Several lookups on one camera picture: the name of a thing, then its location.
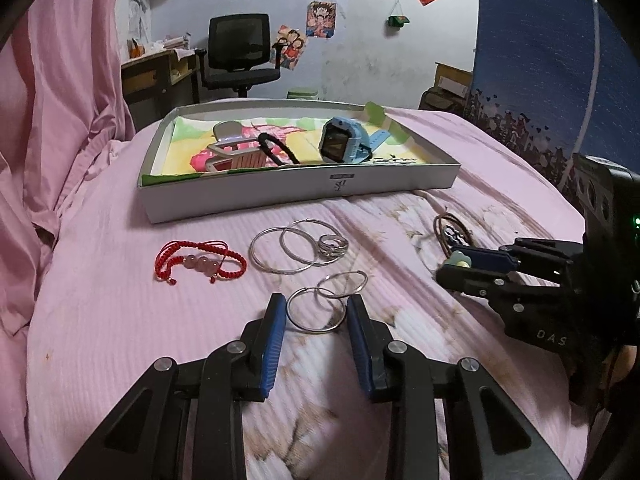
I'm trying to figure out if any red braided bead bracelet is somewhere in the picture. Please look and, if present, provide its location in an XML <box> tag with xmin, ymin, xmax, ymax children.
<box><xmin>153</xmin><ymin>238</ymin><xmax>249</xmax><ymax>286</ymax></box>

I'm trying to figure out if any black hair tie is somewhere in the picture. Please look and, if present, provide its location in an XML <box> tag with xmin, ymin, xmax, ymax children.
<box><xmin>256</xmin><ymin>131</ymin><xmax>303</xmax><ymax>166</ymax></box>

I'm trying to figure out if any small silver bangle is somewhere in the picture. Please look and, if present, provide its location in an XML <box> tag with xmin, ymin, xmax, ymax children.
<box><xmin>314</xmin><ymin>270</ymin><xmax>369</xmax><ymax>299</ymax></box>

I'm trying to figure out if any silver bangle near fingers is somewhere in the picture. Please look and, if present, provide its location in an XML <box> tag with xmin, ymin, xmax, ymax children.
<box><xmin>285</xmin><ymin>286</ymin><xmax>346</xmax><ymax>335</ymax></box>

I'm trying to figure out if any pink floral bed sheet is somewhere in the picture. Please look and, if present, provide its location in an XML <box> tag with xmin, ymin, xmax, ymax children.
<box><xmin>27</xmin><ymin>110</ymin><xmax>589</xmax><ymax>479</ymax></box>

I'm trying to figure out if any blue kids smartwatch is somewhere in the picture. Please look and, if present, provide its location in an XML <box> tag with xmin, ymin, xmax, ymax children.
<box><xmin>319</xmin><ymin>117</ymin><xmax>390</xmax><ymax>165</ymax></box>

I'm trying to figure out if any blue starry wardrobe cover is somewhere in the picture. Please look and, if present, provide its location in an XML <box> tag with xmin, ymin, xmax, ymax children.
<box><xmin>464</xmin><ymin>0</ymin><xmax>639</xmax><ymax>205</ymax></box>

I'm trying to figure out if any white shallow cardboard box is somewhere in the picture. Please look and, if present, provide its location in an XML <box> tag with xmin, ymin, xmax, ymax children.
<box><xmin>138</xmin><ymin>99</ymin><xmax>460</xmax><ymax>223</ymax></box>

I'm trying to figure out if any silver grey belt buckle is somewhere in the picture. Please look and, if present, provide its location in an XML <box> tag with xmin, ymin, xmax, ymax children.
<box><xmin>205</xmin><ymin>122</ymin><xmax>267</xmax><ymax>172</ymax></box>

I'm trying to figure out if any green plastic stool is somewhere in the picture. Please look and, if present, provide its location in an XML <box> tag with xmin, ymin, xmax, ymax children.
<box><xmin>286</xmin><ymin>87</ymin><xmax>319</xmax><ymax>100</ymax></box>

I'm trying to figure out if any colourful floral paper liner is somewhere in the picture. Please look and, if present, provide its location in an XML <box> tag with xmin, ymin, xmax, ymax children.
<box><xmin>141</xmin><ymin>103</ymin><xmax>436</xmax><ymax>186</ymax></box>

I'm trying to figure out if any green hanging pouch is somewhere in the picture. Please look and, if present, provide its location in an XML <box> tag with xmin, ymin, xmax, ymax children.
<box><xmin>387</xmin><ymin>15</ymin><xmax>410</xmax><ymax>29</ymax></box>

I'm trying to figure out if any family cartoon poster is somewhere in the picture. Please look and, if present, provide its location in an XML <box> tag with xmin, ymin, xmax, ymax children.
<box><xmin>274</xmin><ymin>25</ymin><xmax>307</xmax><ymax>70</ymax></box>

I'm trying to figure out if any wooden desk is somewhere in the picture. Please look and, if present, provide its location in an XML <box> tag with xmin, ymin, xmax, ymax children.
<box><xmin>122</xmin><ymin>49</ymin><xmax>200</xmax><ymax>130</ymax></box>

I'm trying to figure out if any black office chair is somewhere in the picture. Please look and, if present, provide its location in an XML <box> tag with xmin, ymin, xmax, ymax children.
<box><xmin>195</xmin><ymin>13</ymin><xmax>283</xmax><ymax>98</ymax></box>

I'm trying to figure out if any pink curtain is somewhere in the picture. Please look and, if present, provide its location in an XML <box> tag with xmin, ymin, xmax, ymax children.
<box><xmin>0</xmin><ymin>0</ymin><xmax>137</xmax><ymax>336</ymax></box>

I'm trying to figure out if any small silver ring cluster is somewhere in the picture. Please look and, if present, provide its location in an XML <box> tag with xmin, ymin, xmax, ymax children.
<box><xmin>317</xmin><ymin>234</ymin><xmax>349</xmax><ymax>260</ymax></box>

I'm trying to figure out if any silver bangle ring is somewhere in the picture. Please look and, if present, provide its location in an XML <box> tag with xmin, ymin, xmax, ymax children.
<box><xmin>247</xmin><ymin>225</ymin><xmax>321</xmax><ymax>276</ymax></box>
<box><xmin>278</xmin><ymin>218</ymin><xmax>350</xmax><ymax>266</ymax></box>

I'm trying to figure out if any cardboard box by wall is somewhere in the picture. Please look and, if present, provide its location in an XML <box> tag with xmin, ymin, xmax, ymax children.
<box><xmin>419</xmin><ymin>63</ymin><xmax>473</xmax><ymax>116</ymax></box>

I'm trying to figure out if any cartoon poster on wall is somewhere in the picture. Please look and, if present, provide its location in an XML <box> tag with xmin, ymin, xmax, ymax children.
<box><xmin>306</xmin><ymin>0</ymin><xmax>336</xmax><ymax>39</ymax></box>

